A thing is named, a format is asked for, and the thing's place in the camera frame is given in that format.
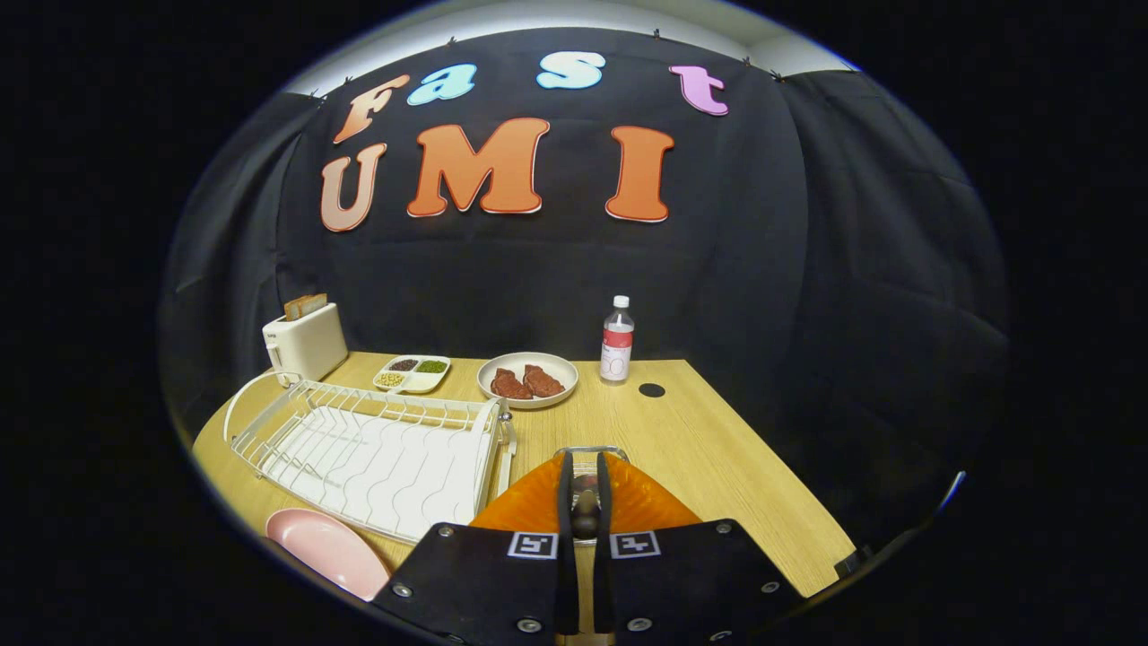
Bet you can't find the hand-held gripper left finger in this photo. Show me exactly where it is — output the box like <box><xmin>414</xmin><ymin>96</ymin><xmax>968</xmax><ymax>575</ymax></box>
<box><xmin>372</xmin><ymin>451</ymin><xmax>579</xmax><ymax>642</ymax></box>

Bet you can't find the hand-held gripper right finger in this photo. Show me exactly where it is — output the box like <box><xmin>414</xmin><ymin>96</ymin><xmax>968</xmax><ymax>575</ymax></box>
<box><xmin>592</xmin><ymin>451</ymin><xmax>804</xmax><ymax>642</ymax></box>

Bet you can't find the wooden handle spoon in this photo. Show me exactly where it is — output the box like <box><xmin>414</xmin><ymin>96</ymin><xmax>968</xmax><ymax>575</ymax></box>
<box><xmin>574</xmin><ymin>474</ymin><xmax>600</xmax><ymax>541</ymax></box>

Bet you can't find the metal wire basket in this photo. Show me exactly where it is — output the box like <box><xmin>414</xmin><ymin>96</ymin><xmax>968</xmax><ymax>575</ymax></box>
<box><xmin>553</xmin><ymin>445</ymin><xmax>631</xmax><ymax>503</ymax></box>

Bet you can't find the white wire dish rack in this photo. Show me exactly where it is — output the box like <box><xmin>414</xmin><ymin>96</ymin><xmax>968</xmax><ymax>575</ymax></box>
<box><xmin>230</xmin><ymin>379</ymin><xmax>518</xmax><ymax>546</ymax></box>

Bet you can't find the pink plate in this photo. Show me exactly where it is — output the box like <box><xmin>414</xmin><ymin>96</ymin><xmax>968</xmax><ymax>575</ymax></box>
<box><xmin>266</xmin><ymin>508</ymin><xmax>393</xmax><ymax>602</ymax></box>

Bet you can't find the white plate with meat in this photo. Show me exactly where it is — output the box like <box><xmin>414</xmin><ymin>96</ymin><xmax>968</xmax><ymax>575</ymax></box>
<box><xmin>476</xmin><ymin>352</ymin><xmax>580</xmax><ymax>410</ymax></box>

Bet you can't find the white divided dish with beans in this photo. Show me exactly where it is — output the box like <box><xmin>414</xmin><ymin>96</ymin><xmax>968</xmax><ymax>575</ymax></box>
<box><xmin>373</xmin><ymin>355</ymin><xmax>451</xmax><ymax>396</ymax></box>

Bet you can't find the clear bottle with red label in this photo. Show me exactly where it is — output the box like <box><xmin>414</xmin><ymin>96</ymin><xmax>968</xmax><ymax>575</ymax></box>
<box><xmin>599</xmin><ymin>295</ymin><xmax>635</xmax><ymax>385</ymax></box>

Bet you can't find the white toaster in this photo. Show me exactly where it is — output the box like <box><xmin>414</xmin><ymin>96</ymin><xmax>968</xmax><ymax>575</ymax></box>
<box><xmin>262</xmin><ymin>302</ymin><xmax>349</xmax><ymax>387</ymax></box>

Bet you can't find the black backdrop cloth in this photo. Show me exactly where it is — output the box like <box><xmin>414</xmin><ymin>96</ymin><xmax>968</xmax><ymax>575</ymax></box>
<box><xmin>160</xmin><ymin>27</ymin><xmax>1013</xmax><ymax>557</ymax></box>

